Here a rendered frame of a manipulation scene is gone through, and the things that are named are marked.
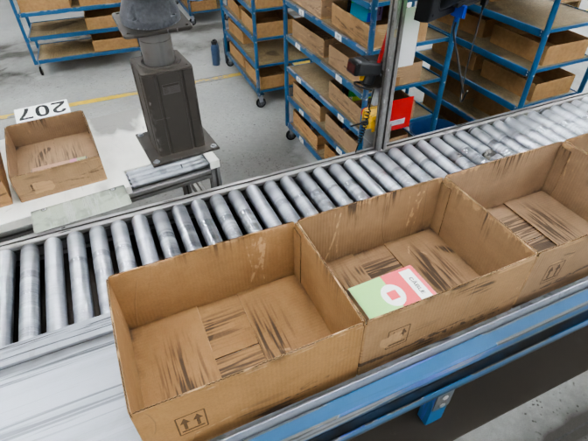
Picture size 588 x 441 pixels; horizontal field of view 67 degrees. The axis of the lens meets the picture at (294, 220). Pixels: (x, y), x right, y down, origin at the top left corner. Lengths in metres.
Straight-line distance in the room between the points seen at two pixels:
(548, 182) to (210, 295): 0.98
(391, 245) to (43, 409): 0.82
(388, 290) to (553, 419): 1.24
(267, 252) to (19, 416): 0.55
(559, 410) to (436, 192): 1.21
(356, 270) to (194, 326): 0.39
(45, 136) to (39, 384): 1.22
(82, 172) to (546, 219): 1.45
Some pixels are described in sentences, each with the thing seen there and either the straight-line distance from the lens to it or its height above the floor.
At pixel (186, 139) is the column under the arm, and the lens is 1.76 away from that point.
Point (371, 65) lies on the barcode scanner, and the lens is 1.63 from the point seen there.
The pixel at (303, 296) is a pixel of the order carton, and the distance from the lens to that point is 1.02.
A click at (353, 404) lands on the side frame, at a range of 0.86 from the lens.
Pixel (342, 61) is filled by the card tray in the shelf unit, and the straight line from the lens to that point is 2.40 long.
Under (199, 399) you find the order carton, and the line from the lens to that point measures 0.75.
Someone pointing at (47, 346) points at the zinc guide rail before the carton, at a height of 0.89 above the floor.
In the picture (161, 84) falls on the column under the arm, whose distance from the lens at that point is 1.65.
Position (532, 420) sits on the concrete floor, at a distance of 2.04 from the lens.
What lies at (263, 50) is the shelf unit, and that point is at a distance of 3.89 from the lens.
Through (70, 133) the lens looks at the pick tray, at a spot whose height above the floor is 0.76.
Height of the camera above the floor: 1.67
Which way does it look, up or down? 41 degrees down
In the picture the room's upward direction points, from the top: 1 degrees counter-clockwise
